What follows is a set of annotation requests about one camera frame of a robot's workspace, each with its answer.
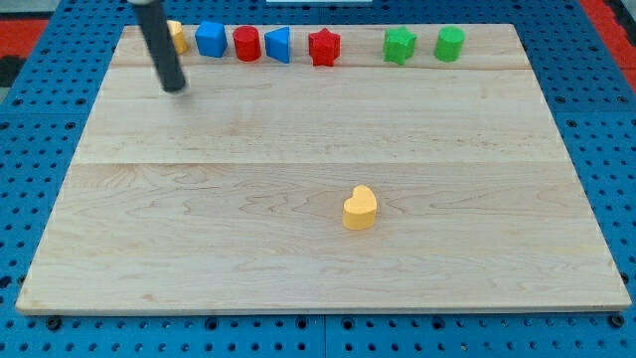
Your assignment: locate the yellow heart block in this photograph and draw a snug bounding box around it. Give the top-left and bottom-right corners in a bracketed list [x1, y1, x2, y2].
[342, 185, 378, 231]

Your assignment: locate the light wooden board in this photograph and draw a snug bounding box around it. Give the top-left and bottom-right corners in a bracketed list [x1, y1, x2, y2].
[16, 24, 631, 316]

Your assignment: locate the red star block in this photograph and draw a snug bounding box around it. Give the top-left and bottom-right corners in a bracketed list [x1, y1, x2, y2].
[308, 28, 341, 67]

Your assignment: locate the blue triangle block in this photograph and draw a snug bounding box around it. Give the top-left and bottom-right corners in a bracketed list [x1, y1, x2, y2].
[264, 27, 291, 64]

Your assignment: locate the red cylinder block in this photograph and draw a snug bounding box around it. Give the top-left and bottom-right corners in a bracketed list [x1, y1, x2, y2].
[233, 25, 261, 62]

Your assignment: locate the green star block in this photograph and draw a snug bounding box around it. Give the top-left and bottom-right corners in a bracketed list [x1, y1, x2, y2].
[383, 26, 417, 65]

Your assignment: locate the blue rounded square block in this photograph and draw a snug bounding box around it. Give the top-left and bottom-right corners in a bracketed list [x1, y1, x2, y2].
[195, 21, 228, 58]

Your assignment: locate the green cylinder block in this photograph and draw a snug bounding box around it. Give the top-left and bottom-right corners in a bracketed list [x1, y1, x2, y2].
[434, 26, 465, 63]

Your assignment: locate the yellow block behind rod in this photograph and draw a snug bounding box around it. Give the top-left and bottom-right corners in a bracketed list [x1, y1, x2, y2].
[167, 20, 189, 55]

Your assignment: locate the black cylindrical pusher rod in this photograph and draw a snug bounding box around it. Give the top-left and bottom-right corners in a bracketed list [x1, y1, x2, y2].
[128, 0, 186, 93]

